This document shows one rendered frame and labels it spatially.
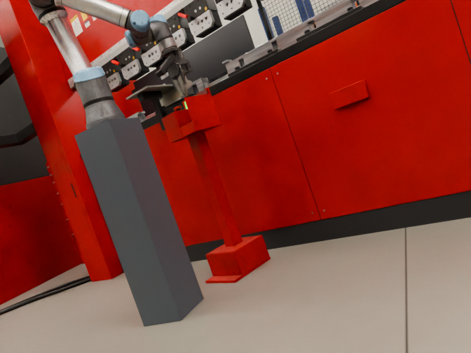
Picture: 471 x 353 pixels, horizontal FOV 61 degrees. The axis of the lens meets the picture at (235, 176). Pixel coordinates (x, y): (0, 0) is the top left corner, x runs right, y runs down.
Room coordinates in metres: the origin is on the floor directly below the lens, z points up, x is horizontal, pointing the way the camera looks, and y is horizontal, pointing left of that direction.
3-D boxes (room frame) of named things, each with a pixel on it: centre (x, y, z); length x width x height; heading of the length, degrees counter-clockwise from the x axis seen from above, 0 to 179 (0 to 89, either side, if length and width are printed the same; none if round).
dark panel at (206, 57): (2.90, 0.07, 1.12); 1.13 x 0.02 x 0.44; 53
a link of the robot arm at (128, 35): (1.72, 0.19, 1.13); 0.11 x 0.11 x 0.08; 15
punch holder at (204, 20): (2.12, -0.12, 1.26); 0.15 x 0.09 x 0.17; 53
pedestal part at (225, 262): (1.81, 0.13, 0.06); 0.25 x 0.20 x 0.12; 135
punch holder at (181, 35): (2.24, 0.05, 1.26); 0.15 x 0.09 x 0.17; 53
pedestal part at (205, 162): (1.83, 0.11, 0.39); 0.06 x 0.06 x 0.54; 45
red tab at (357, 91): (1.61, -0.54, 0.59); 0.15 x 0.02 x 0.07; 53
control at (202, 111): (1.83, 0.11, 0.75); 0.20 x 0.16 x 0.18; 45
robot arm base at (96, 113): (1.55, 0.40, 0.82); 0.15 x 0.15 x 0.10
